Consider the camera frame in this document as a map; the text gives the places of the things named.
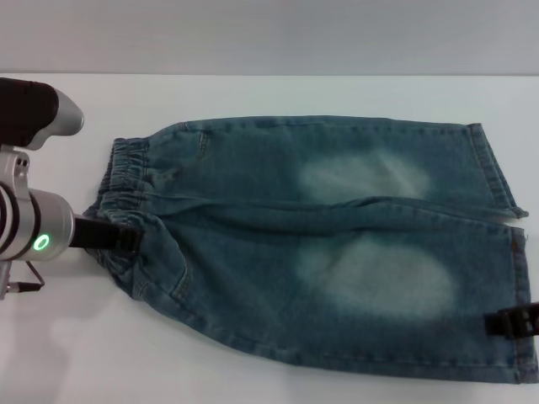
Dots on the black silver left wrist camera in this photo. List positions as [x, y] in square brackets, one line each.
[25, 109]

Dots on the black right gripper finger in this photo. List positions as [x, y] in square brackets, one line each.
[518, 324]

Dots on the blue denim shorts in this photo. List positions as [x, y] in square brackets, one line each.
[273, 252]

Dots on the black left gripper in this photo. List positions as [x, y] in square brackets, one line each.
[94, 235]

